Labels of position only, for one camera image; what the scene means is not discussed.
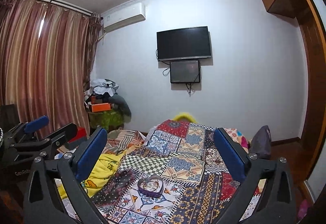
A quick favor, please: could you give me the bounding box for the dark grey bag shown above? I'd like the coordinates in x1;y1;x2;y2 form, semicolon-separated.
249;125;271;160

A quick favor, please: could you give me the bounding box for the green patterned covered table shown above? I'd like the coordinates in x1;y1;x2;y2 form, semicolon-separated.
88;109;124;132

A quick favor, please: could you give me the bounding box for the orange shoe box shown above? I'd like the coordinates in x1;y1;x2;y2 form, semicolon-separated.
88;103;112;112

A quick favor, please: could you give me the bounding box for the yellow cartoon blanket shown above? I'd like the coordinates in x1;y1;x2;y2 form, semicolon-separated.
57;111;199;200

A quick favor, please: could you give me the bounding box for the pile of clothes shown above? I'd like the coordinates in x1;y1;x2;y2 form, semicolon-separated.
83;79;132;123

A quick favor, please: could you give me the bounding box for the striped red brown curtain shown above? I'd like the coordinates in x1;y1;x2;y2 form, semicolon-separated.
1;0;102;138

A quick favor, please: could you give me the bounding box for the colourful patchwork bedspread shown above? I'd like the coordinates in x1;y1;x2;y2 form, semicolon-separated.
90;120;240;223

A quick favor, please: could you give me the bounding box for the purple heart-shaped tin box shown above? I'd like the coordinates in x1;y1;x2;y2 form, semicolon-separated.
137;175;164;198

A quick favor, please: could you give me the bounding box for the brown wooden wardrobe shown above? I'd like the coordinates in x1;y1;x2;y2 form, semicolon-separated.
261;0;325;185

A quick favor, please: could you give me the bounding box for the white wall air conditioner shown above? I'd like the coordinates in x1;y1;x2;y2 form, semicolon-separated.
103;2;146;33

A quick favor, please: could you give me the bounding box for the large black wall television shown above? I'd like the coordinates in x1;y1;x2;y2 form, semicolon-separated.
156;26;212;62

